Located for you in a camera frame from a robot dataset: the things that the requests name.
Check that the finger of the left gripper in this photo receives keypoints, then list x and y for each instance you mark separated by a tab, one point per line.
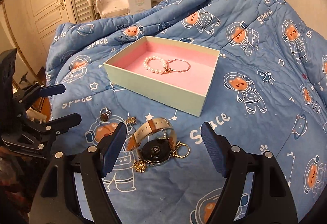
51	91
56	126

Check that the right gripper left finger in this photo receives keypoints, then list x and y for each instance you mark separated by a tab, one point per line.
56	199

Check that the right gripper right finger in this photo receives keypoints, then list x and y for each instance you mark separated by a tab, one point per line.
270	200

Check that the gold snowflake earring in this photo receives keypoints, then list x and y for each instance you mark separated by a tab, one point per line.
140	166
131	120

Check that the gold ring pendant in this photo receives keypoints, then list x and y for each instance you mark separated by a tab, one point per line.
181	150

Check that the beige strap wrist watch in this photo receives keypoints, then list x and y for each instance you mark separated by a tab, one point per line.
153	142

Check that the thin gold bangle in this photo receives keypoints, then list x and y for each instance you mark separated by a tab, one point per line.
178	65

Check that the white panel door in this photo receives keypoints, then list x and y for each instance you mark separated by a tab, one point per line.
46	4

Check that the blue space bear quilt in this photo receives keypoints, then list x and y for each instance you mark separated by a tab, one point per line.
268	94

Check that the mint box pink lining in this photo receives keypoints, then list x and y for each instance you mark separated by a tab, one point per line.
141	67

